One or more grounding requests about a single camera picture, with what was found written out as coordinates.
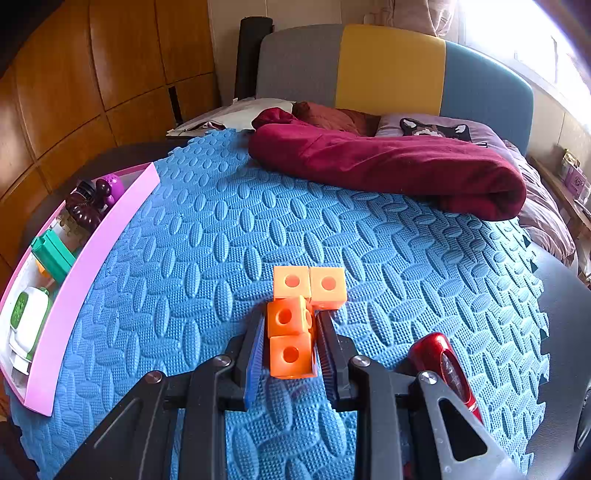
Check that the white green square bottle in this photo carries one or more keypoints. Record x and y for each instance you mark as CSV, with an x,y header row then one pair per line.
x,y
27,321

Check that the green plastic cup holder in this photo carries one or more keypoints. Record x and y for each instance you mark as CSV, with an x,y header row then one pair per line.
x,y
53,255

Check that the red metallic case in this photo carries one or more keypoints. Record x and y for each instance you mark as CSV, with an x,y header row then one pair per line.
x,y
434,352

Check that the brown mushroom wooden massager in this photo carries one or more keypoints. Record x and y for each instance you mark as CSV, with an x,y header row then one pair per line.
x,y
87,215

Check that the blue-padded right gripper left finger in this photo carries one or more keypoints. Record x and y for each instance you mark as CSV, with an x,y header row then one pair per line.
x,y
249,363

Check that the purple perforated plastic toy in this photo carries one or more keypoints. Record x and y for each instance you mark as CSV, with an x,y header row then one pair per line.
x,y
109,189

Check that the wooden panel wardrobe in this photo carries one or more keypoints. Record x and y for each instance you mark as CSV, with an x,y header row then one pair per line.
x,y
92,76

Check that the purple box on shelf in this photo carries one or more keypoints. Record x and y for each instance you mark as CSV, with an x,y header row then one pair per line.
x,y
573,178

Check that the dark red folded blanket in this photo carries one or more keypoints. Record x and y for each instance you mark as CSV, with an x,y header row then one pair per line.
x,y
457,175

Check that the black low table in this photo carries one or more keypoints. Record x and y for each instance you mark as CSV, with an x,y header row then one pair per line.
x,y
110,161

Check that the black rolled yoga mat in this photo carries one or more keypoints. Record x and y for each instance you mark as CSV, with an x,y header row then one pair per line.
x,y
252,31

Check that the purple cat face pillow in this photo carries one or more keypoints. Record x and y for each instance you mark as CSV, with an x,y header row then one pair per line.
x,y
398,125

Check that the orange linked cube blocks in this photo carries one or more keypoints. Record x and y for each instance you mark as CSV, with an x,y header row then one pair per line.
x,y
300,318

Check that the pink patterned curtain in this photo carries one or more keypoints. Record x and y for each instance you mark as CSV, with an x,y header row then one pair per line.
x,y
430,17

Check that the beige canvas bag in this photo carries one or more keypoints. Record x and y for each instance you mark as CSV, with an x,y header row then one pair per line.
x,y
237,116

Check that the orange plastic track piece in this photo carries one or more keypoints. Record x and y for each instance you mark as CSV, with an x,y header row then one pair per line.
x,y
42,271

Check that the blue foam puzzle mat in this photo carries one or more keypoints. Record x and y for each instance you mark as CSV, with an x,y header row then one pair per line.
x,y
220,238

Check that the black grey cylindrical jar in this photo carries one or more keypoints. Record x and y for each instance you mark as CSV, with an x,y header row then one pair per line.
x,y
86,189

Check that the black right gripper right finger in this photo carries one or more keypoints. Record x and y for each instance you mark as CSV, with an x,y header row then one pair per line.
x,y
334,351

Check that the grey yellow blue headboard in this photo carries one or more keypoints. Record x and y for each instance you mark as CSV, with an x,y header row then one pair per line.
x,y
382,70

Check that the wooden side shelf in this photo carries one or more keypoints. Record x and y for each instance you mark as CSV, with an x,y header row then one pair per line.
x,y
574,215

